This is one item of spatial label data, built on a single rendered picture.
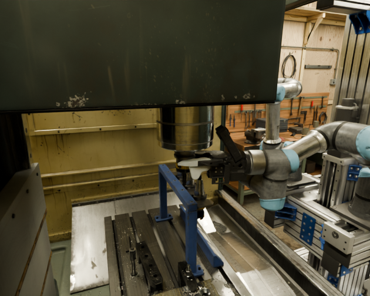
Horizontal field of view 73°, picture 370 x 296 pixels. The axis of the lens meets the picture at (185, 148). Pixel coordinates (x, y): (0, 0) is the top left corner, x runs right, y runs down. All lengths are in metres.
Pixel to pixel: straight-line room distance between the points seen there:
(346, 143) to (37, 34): 0.95
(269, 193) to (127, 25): 0.60
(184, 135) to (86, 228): 1.23
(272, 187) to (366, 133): 0.38
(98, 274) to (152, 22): 1.33
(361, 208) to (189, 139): 1.04
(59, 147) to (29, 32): 1.24
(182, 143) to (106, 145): 1.12
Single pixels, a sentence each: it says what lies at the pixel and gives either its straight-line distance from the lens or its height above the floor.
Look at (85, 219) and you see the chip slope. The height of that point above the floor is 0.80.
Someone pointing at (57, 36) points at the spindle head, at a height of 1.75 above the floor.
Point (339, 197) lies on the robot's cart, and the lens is 1.69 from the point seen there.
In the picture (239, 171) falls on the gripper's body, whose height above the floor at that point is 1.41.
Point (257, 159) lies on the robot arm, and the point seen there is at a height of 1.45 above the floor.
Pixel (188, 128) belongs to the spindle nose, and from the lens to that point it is 0.62.
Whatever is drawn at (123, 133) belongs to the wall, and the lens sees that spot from 1.70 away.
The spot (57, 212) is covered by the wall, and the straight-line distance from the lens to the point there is 1.89.
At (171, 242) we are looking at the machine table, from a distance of 1.31.
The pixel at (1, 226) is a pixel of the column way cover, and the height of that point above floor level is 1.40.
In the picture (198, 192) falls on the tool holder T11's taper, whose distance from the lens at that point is 1.01.
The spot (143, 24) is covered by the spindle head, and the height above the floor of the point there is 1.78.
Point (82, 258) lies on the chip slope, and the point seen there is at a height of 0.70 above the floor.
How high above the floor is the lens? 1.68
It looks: 16 degrees down
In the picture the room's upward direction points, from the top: straight up
